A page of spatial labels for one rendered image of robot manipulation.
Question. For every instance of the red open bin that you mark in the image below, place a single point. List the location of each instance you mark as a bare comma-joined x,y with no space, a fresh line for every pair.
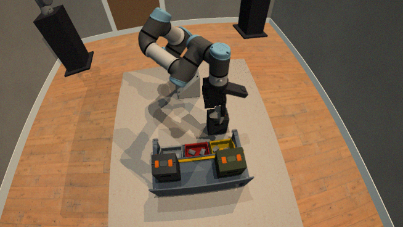
197,147

